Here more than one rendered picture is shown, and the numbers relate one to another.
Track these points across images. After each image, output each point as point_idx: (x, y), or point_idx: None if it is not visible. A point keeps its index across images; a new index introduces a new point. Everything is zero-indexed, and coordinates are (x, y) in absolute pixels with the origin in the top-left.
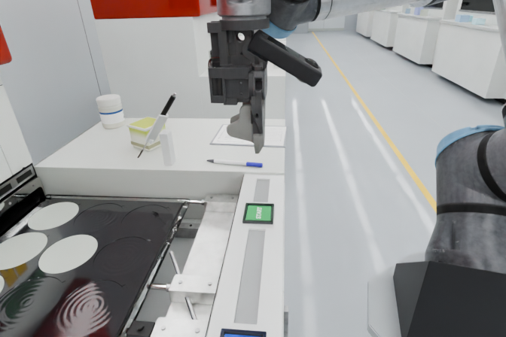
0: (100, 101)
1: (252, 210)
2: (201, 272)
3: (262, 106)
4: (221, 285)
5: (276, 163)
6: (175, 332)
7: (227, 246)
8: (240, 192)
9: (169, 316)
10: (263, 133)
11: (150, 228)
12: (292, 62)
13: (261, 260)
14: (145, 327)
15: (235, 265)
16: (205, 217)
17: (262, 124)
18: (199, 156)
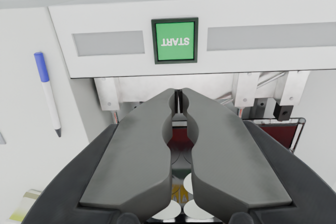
0: None
1: (170, 52)
2: (215, 82)
3: (301, 216)
4: (299, 66)
5: (15, 25)
6: (297, 88)
7: (239, 71)
8: (125, 75)
9: (262, 95)
10: (194, 107)
11: (169, 144)
12: None
13: (264, 25)
14: (286, 110)
15: (273, 57)
16: (132, 99)
17: (279, 145)
18: (50, 147)
